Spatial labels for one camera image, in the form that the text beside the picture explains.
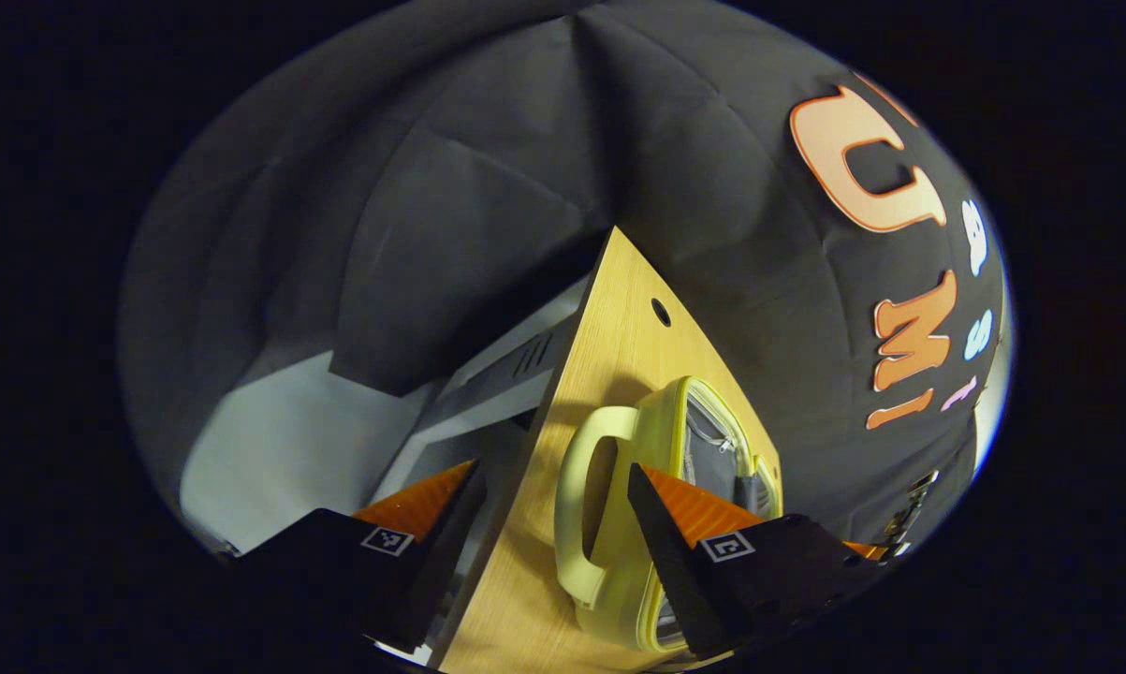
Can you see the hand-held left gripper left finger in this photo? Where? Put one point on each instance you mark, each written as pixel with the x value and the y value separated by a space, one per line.
pixel 446 552

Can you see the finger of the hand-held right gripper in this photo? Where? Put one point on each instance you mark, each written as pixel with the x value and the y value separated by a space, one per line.
pixel 867 549

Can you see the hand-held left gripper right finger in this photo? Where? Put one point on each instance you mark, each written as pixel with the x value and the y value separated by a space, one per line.
pixel 675 571

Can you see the grey metal table frame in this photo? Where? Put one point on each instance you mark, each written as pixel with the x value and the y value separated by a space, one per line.
pixel 488 374

